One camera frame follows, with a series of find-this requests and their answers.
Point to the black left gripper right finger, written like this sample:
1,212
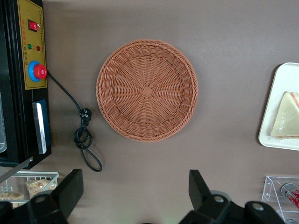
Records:
201,196

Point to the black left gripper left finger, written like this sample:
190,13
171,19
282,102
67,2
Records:
67,191

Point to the triangle sandwich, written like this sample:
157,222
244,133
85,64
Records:
287,116

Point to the round brown wicker basket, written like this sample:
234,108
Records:
121,93

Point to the cream plastic tray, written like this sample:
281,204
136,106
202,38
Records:
280,77

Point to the clear bag of brown snacks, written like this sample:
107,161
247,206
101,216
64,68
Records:
39,186
11,196

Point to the grey metal bar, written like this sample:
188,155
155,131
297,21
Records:
16,170

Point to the clear acrylic can rack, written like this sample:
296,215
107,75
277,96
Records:
268,186

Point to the black machine with yellow panel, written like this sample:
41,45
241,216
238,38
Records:
14,116

